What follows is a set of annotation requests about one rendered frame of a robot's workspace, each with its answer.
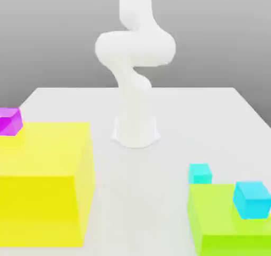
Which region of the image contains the small turquoise cube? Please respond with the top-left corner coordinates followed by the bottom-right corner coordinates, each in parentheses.
top-left (187, 163), bottom-right (213, 185)

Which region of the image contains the large yellow box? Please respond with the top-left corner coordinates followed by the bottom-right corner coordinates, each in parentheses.
top-left (0, 121), bottom-right (96, 248)

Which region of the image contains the large lime green box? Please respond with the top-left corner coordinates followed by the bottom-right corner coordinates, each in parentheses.
top-left (186, 183), bottom-right (271, 256)

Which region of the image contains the small magenta cube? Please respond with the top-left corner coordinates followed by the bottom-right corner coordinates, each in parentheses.
top-left (0, 107), bottom-right (24, 137)

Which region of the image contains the small sky blue cube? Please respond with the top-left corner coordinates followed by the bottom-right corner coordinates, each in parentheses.
top-left (232, 180), bottom-right (271, 220)

